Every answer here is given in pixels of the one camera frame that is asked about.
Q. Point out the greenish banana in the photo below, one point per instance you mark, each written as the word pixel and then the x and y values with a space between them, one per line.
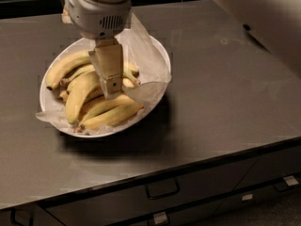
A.
pixel 89 67
pixel 100 105

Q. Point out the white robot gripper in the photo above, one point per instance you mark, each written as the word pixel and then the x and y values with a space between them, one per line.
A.
pixel 94 21

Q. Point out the top left banana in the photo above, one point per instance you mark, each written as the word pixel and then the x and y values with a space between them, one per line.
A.
pixel 62 67

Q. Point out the dark drawer with handle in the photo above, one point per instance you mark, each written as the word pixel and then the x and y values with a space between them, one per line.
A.
pixel 115 205

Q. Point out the bottom yellow banana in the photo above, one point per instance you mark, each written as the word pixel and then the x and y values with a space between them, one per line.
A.
pixel 94 120

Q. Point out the short hidden banana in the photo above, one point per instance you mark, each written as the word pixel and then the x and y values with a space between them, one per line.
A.
pixel 68 85

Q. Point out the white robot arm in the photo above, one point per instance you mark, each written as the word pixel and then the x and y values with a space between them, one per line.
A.
pixel 275 24

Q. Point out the large front yellow banana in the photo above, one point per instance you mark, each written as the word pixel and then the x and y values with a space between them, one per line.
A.
pixel 80 91

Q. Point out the left dark drawer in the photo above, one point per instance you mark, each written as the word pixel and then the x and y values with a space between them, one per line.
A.
pixel 28 215

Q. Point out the white oval bowl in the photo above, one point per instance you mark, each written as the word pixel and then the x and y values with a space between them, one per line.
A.
pixel 149 56

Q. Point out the right dark drawer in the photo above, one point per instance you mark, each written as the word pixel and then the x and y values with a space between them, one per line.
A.
pixel 271 166

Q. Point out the white paper liner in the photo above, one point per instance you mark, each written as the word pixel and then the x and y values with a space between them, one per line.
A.
pixel 71 98

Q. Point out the greenish middle banana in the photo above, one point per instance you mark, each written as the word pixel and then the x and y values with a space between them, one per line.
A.
pixel 89 67

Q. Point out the lower greenish banana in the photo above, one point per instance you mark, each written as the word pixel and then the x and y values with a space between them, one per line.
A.
pixel 100 105

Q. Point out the lower dark drawer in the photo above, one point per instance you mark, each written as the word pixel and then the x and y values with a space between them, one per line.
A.
pixel 239 198

